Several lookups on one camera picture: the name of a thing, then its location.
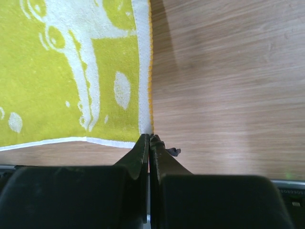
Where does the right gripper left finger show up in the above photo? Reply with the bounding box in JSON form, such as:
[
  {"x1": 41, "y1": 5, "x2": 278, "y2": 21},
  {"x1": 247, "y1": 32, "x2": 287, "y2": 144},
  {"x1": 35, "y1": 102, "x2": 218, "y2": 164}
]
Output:
[{"x1": 0, "y1": 134, "x2": 149, "y2": 229}]

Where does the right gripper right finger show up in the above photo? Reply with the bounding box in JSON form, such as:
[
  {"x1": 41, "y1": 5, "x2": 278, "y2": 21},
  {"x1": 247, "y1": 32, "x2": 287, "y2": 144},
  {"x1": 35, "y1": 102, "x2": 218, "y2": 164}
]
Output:
[{"x1": 149, "y1": 135, "x2": 294, "y2": 229}]

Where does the yellow green patterned towel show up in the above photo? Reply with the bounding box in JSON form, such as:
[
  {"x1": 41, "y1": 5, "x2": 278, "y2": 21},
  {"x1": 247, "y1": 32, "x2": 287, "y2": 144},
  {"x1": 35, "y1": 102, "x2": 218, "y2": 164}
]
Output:
[{"x1": 0, "y1": 0, "x2": 153, "y2": 151}]

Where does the slotted cable duct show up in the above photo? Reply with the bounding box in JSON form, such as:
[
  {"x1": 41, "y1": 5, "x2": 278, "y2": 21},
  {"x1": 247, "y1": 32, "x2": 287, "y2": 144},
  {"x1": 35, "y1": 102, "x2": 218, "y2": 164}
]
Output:
[{"x1": 279, "y1": 188, "x2": 305, "y2": 196}]

